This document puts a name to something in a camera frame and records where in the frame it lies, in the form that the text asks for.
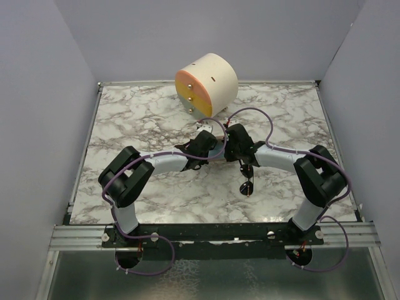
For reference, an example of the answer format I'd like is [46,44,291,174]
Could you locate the round cream drawer cabinet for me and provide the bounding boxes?
[174,53,239,120]

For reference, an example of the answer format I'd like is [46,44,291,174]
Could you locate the black sunglasses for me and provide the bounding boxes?
[239,164,254,197]

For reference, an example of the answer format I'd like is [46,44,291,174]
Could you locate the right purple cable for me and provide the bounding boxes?
[225,107,350,272]

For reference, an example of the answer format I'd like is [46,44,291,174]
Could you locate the aluminium front rail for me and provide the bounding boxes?
[48,222,381,251]

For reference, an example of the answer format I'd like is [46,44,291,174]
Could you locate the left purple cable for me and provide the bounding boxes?
[101,117,228,276]

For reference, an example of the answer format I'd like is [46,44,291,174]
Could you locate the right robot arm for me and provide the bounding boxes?
[224,124,350,244]

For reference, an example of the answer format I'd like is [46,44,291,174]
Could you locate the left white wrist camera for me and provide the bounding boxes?
[196,122,213,134]

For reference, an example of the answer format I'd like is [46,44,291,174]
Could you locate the purple cable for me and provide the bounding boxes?
[101,117,228,276]
[225,107,350,272]

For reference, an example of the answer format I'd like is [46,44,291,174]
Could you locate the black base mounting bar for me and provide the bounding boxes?
[102,222,324,261]

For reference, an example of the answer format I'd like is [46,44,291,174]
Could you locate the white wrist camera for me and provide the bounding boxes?
[226,118,240,128]
[196,122,213,134]

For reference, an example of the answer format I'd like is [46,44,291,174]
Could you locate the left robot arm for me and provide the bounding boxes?
[98,130,227,247]

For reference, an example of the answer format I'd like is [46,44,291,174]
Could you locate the light blue cleaning cloth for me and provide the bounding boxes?
[208,143,225,160]

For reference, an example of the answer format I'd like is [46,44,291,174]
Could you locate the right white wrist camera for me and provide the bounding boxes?
[226,118,240,128]

